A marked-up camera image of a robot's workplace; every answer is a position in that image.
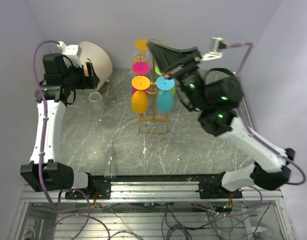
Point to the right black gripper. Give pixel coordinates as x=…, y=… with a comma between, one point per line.
x=168, y=58

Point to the aluminium mounting rail frame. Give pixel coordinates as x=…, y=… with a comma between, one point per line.
x=162, y=188

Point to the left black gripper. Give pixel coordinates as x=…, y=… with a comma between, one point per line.
x=91, y=81

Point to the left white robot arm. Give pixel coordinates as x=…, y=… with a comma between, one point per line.
x=62, y=78

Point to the pink plastic wine glass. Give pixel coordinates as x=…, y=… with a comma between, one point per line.
x=141, y=70

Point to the clear wine glass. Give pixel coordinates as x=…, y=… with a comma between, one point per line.
x=96, y=100
x=140, y=56
x=110, y=165

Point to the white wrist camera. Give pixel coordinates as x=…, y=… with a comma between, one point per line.
x=216, y=50
x=73, y=52

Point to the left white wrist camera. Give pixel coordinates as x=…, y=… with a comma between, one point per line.
x=73, y=52

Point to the yellow wine glass front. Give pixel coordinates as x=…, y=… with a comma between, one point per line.
x=141, y=45

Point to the white half-round box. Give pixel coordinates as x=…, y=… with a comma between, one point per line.
x=101, y=61

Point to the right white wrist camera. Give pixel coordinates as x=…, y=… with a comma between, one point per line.
x=216, y=50

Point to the yellow wine glass back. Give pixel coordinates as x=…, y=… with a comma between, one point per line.
x=139, y=99

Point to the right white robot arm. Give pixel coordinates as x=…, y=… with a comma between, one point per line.
x=218, y=103

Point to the yellow wine glass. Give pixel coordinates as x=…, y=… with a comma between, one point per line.
x=139, y=99
x=141, y=45

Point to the gold wire glass rack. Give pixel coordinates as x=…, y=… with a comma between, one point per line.
x=154, y=119

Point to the green plastic wine glass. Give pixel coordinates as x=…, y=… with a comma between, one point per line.
x=158, y=70

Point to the blue plastic wine glass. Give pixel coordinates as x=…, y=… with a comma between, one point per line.
x=165, y=98

